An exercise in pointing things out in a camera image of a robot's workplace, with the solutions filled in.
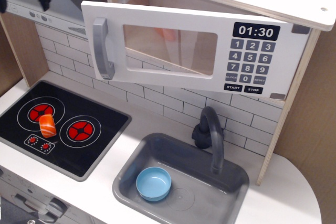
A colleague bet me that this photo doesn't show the grey toy sink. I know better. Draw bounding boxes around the grey toy sink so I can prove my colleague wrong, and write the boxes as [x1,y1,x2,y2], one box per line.
[112,133,249,223]

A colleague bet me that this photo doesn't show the black toy stovetop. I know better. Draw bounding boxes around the black toy stovetop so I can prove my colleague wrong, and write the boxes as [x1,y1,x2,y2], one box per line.
[1,81,131,182]

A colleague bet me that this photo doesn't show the orange salmon sushi toy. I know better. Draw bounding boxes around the orange salmon sushi toy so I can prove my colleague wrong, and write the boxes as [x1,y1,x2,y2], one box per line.
[39,114,57,138]

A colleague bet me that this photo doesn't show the white toy microwave door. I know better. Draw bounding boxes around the white toy microwave door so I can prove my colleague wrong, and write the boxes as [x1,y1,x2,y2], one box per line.
[81,1,310,100]

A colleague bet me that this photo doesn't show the dark grey faucet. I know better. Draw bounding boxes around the dark grey faucet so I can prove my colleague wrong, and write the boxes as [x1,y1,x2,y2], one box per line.
[192,106,224,174]

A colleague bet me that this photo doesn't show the light blue bowl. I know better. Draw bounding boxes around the light blue bowl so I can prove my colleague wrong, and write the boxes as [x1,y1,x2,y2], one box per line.
[135,167,172,202]

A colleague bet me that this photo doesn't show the orange toy carrot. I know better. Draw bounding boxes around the orange toy carrot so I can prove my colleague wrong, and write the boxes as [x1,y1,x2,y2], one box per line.
[154,28,177,42]

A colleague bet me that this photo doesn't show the grey oven front panel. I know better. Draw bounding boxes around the grey oven front panel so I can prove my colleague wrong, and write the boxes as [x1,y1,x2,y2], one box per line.
[1,167,103,223]

